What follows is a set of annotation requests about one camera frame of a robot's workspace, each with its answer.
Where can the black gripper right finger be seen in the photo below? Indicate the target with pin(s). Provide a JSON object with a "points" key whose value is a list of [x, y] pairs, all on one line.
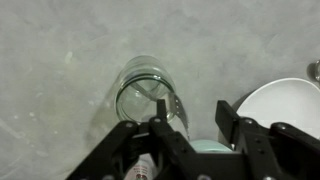
{"points": [[280, 152]]}

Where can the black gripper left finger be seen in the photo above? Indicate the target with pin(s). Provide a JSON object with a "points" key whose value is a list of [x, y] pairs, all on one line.
{"points": [[117, 153]]}

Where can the silver fork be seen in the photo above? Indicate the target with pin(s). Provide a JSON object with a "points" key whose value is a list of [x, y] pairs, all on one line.
{"points": [[175, 112]]}

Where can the teal bowl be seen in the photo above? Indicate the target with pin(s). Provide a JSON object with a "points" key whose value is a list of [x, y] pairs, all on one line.
{"points": [[208, 146]]}

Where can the far white plate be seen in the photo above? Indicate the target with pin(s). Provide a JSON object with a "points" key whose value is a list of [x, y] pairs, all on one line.
{"points": [[290, 100]]}

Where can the clear glass jar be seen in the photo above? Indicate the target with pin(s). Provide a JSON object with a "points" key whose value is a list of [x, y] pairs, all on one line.
{"points": [[132, 96]]}

